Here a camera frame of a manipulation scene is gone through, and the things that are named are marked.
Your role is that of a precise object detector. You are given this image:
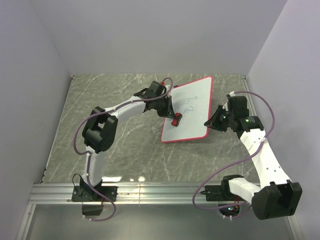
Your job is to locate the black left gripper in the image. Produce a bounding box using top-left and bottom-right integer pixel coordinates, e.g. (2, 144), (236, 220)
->
(154, 96), (177, 121)

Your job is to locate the red black whiteboard eraser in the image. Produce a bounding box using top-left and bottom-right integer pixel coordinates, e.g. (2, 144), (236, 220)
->
(171, 112), (183, 127)

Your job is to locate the red framed whiteboard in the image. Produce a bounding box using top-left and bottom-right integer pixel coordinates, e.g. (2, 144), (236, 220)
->
(160, 76), (214, 143)

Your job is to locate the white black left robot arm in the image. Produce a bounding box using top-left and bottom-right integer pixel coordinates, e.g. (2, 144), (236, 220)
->
(81, 77), (183, 201)

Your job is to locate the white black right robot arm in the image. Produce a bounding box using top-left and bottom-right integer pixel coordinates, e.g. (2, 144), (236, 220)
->
(202, 93), (303, 220)

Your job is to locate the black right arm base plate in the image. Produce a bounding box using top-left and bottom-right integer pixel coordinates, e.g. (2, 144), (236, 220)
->
(200, 185), (238, 202)

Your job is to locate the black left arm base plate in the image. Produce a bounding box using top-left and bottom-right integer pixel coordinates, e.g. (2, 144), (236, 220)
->
(71, 185), (118, 202)

